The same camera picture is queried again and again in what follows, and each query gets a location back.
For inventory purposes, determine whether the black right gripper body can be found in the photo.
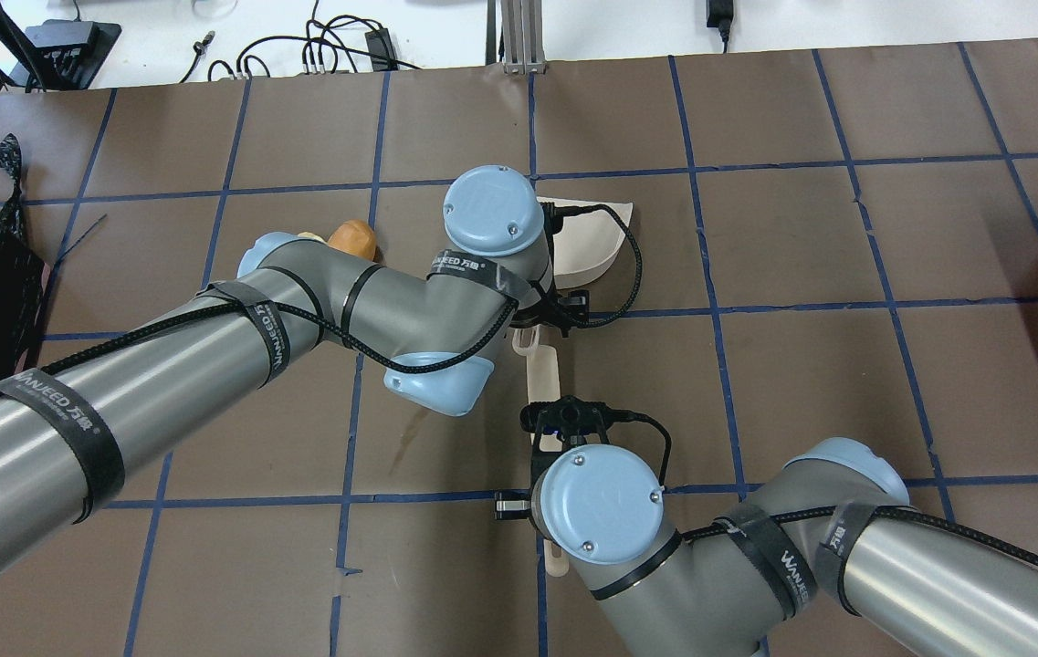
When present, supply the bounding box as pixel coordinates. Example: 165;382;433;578
494;395;631;520

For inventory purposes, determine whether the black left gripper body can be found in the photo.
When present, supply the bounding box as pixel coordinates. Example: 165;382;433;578
509;201;592;337

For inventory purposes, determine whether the white hand brush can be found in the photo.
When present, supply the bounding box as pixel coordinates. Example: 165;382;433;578
511;326;570;578

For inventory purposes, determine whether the white plastic dustpan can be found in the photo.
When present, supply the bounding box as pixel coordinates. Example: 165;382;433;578
552;211;626;288

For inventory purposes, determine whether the round brown bread roll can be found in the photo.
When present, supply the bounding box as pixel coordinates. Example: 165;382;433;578
325;220;378;262

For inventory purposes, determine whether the pale bread chunk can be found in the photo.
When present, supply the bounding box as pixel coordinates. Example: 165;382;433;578
296;232;327;243

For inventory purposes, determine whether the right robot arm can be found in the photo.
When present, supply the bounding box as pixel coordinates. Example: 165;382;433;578
495;396;1038;656

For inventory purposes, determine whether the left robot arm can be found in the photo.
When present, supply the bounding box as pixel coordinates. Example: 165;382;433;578
0;165;568;574

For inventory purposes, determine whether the black power adapter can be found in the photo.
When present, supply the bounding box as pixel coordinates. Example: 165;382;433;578
706;0;736;32

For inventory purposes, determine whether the aluminium frame post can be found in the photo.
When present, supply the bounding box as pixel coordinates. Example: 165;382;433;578
485;1;547;75

